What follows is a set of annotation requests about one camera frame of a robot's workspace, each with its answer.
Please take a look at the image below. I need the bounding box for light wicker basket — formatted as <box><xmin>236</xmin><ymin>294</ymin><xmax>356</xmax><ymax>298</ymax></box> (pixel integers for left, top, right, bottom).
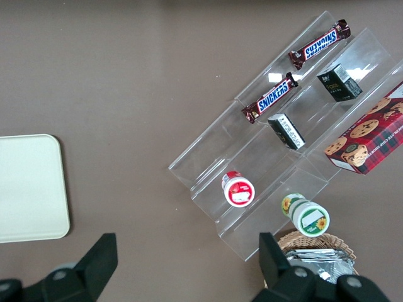
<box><xmin>278</xmin><ymin>230</ymin><xmax>360</xmax><ymax>289</ymax></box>

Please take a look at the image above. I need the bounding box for red lidded yogurt cup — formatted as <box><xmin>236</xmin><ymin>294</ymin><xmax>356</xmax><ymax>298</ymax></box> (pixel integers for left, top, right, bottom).
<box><xmin>221</xmin><ymin>171</ymin><xmax>256</xmax><ymax>208</ymax></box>

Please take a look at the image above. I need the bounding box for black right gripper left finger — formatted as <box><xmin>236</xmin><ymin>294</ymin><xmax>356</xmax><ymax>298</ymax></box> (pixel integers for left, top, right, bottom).
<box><xmin>0</xmin><ymin>232</ymin><xmax>118</xmax><ymax>302</ymax></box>

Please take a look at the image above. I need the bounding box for red tartan cookie box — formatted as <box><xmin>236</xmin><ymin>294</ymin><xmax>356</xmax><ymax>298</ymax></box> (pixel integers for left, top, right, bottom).
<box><xmin>324</xmin><ymin>81</ymin><xmax>403</xmax><ymax>175</ymax></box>

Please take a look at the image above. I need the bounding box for cream plastic tray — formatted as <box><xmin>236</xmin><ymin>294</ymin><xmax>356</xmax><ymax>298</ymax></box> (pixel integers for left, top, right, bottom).
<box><xmin>0</xmin><ymin>134</ymin><xmax>71</xmax><ymax>243</ymax></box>

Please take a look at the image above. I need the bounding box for small black carton box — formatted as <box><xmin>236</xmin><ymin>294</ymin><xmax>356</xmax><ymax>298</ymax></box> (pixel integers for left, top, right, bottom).
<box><xmin>316</xmin><ymin>64</ymin><xmax>363</xmax><ymax>103</ymax></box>
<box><xmin>267</xmin><ymin>113</ymin><xmax>306</xmax><ymax>150</ymax></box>

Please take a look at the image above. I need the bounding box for silver foil pack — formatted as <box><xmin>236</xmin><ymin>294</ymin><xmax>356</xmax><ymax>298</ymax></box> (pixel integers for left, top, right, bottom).
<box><xmin>283</xmin><ymin>248</ymin><xmax>356</xmax><ymax>284</ymax></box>

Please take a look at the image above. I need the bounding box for clear acrylic tiered shelf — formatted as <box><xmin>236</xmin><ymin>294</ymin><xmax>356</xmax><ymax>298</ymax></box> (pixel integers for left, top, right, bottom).
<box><xmin>167</xmin><ymin>10</ymin><xmax>403</xmax><ymax>262</ymax></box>

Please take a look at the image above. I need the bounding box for Snickers chocolate bar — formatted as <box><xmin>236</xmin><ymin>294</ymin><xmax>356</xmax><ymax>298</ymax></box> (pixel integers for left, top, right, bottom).
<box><xmin>241</xmin><ymin>72</ymin><xmax>298</xmax><ymax>125</ymax></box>
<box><xmin>288</xmin><ymin>19</ymin><xmax>351</xmax><ymax>70</ymax></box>

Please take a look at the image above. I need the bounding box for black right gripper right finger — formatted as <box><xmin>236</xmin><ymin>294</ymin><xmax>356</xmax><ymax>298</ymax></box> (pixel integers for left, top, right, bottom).
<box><xmin>251</xmin><ymin>232</ymin><xmax>390</xmax><ymax>302</ymax></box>

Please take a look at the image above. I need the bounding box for green sunflower lidded cup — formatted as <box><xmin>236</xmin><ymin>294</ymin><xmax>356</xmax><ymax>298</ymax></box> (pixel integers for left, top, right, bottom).
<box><xmin>281</xmin><ymin>193</ymin><xmax>331</xmax><ymax>237</ymax></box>

